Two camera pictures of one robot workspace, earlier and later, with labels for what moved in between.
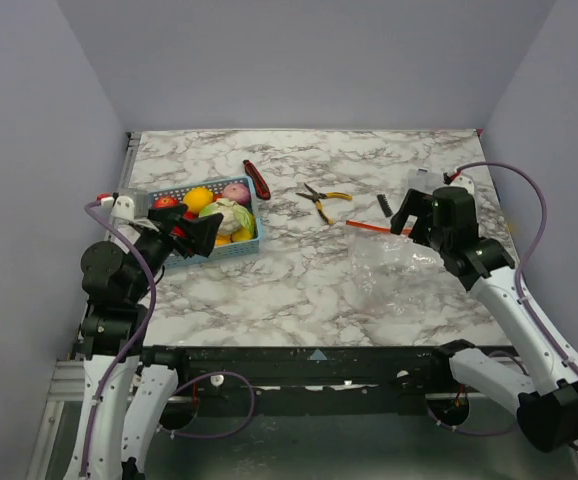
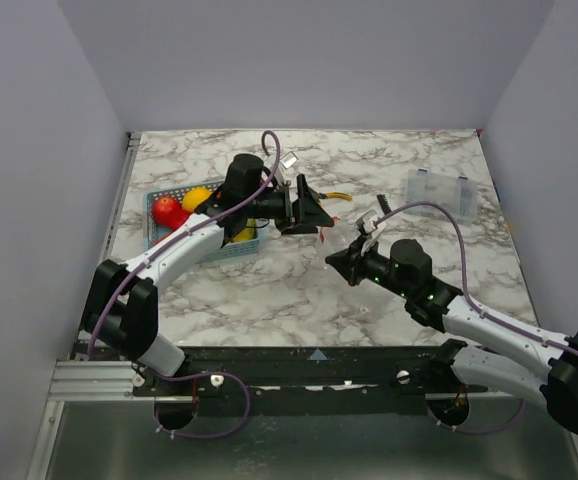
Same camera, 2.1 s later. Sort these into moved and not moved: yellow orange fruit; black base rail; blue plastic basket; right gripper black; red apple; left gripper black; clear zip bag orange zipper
Moved: right gripper black; clear zip bag orange zipper; left gripper black
Not moved: black base rail; blue plastic basket; red apple; yellow orange fruit
